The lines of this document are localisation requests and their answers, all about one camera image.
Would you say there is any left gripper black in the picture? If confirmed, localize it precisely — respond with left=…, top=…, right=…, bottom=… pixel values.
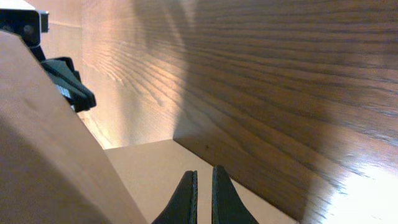
left=1, top=9, right=96, bottom=113

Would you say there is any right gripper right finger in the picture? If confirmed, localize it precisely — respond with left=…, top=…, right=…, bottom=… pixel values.
left=211, top=166, right=259, bottom=224

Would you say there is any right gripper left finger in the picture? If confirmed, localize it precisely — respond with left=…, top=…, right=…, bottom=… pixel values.
left=152, top=170, right=198, bottom=224

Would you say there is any cardboard box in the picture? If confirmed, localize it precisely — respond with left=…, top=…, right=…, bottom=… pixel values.
left=0, top=30, right=299, bottom=224

